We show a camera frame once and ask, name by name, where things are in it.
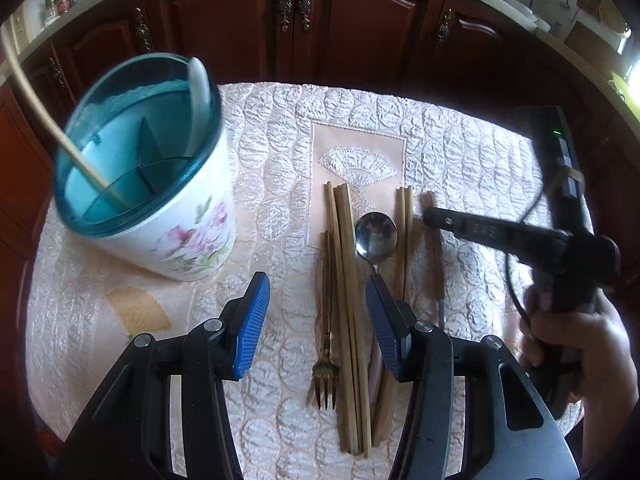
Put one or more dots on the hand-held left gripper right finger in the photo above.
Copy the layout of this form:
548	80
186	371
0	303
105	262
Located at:
386	330

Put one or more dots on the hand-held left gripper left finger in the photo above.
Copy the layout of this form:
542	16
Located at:
250	327

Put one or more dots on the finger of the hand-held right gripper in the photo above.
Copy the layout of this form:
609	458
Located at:
475	232

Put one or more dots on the dark brown wooden chopstick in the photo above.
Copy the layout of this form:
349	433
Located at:
436	270

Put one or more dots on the floral cutlery holder cup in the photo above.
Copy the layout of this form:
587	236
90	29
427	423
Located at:
200	230

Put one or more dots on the person's right hand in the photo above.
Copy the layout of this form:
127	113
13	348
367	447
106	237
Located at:
605	360

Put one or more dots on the bronze metal fork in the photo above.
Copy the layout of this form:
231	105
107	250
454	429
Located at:
325	372

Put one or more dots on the shiny metal spoon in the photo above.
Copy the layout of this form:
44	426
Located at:
375	237

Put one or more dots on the quilted peach tablecloth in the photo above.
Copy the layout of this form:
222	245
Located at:
280	160

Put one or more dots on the brown wooden cabinet door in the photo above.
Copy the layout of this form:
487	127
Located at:
100	50
480	40
220	25
365	25

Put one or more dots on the wooden cutting board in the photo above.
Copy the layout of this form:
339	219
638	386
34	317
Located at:
590	47

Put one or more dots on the pale wooden chopstick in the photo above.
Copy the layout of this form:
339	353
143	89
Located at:
97	184

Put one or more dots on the white ceramic spoon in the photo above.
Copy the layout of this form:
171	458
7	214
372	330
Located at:
199	90

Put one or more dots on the cream microwave oven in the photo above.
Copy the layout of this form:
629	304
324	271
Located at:
20	35

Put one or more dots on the small bottle yellow cap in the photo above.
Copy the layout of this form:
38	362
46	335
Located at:
50	10

